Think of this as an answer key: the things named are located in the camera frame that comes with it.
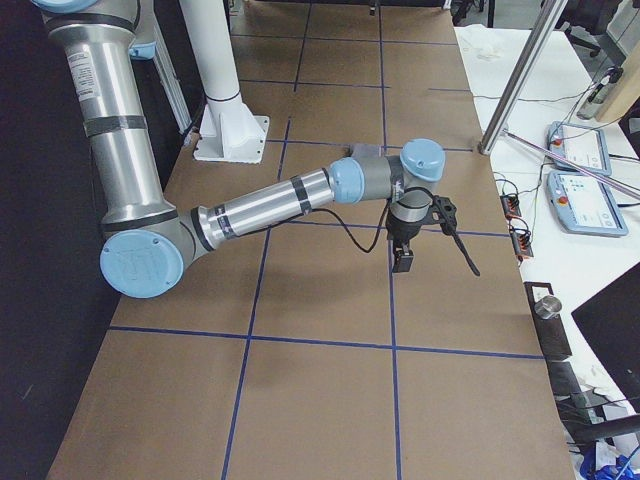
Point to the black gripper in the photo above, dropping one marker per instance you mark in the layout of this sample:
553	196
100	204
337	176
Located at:
403	231

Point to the pink towel with white edge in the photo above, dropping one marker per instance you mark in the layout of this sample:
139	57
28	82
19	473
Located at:
364	150

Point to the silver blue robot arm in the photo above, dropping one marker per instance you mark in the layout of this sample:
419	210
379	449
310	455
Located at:
149	243

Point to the far orange connector block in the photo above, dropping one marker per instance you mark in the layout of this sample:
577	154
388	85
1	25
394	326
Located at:
511	205

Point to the orange connector block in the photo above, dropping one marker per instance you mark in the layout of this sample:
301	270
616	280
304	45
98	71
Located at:
511	205
521	242

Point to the near orange connector block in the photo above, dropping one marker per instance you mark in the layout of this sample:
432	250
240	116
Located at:
521	242

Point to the small steel cylinder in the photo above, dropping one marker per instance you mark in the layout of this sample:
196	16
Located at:
547	307

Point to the near blue teach pendant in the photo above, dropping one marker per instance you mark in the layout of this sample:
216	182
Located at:
584	206

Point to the blue teach pendant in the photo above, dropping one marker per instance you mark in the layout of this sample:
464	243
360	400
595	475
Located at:
584	206
582	145

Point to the far blue teach pendant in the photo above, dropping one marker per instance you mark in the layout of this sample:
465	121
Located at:
582	145

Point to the black monitor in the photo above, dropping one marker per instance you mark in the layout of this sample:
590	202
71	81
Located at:
609	322

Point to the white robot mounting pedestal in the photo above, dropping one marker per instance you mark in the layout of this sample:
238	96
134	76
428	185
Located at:
229	131

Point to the aluminium frame post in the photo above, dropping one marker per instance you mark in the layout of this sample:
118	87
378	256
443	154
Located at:
533	47

